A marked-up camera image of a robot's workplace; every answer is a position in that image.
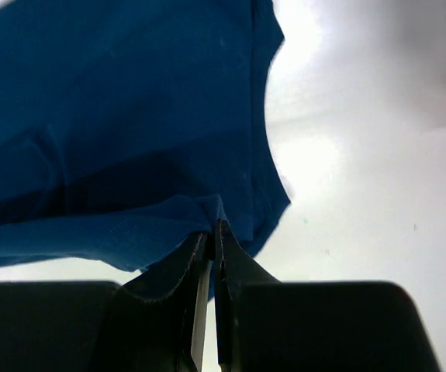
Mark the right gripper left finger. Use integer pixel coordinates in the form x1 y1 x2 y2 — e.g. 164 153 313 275
0 233 210 371

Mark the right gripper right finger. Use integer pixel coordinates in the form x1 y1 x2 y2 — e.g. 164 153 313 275
213 221 440 371

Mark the navy blue t shirt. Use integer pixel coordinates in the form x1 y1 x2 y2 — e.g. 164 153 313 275
0 0 292 274

